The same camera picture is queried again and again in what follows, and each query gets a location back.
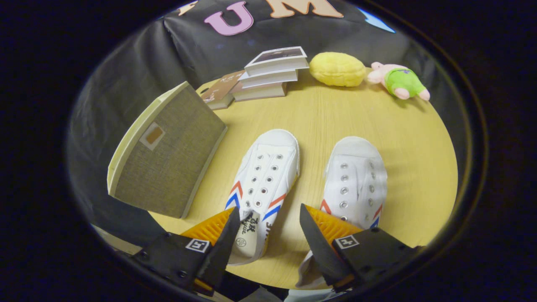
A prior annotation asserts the brown cover book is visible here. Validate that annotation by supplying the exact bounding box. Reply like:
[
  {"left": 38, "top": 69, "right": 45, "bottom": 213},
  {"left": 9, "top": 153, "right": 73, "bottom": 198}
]
[{"left": 201, "top": 70, "right": 246, "bottom": 111}]

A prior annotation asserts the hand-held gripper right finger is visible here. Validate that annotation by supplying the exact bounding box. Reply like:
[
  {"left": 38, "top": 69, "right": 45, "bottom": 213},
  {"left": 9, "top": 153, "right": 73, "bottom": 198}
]
[{"left": 299, "top": 203, "right": 420, "bottom": 293}]

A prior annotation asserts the white photo cover book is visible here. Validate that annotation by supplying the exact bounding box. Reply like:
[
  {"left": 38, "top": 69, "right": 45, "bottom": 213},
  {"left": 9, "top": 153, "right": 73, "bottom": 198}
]
[{"left": 245, "top": 46, "right": 310, "bottom": 77}]

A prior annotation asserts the pink pig plush toy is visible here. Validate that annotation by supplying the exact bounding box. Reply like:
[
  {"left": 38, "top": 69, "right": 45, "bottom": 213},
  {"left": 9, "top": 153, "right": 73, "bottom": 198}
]
[{"left": 368, "top": 62, "right": 431, "bottom": 101}]

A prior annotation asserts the yellow plush toy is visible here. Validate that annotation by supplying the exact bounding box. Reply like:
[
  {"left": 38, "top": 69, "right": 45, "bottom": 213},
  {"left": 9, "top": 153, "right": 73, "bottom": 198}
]
[{"left": 309, "top": 52, "right": 367, "bottom": 87}]

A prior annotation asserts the white canvas shoe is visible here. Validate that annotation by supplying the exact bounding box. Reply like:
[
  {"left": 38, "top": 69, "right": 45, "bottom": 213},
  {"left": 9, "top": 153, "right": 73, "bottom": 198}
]
[
  {"left": 227, "top": 129, "right": 300, "bottom": 266},
  {"left": 295, "top": 136, "right": 388, "bottom": 290}
]

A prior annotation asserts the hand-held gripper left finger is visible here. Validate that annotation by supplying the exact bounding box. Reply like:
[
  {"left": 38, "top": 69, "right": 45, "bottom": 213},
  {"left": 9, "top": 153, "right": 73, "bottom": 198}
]
[{"left": 132, "top": 206, "right": 241, "bottom": 296}]

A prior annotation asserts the white paperback book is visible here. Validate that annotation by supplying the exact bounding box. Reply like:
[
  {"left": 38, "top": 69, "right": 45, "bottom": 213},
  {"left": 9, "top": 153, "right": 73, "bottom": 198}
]
[
  {"left": 232, "top": 82, "right": 288, "bottom": 102},
  {"left": 238, "top": 69, "right": 299, "bottom": 89}
]

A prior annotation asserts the grey fabric storage box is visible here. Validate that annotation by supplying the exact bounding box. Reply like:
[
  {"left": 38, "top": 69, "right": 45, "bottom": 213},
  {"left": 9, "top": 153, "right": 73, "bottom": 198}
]
[{"left": 107, "top": 81, "right": 228, "bottom": 219}]

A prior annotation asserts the black backdrop cloth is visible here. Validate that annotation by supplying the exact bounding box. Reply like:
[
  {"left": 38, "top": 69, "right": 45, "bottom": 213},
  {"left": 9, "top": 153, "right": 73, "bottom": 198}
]
[{"left": 66, "top": 0, "right": 468, "bottom": 252}]

